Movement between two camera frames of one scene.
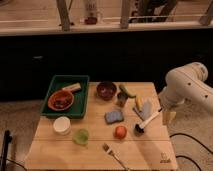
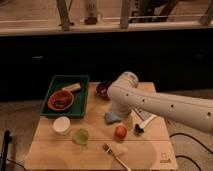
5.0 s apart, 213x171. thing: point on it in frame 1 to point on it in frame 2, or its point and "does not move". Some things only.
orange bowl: x=60 y=100 does not move
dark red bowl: x=106 y=90 does not move
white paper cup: x=62 y=125 does not move
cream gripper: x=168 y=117 to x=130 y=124
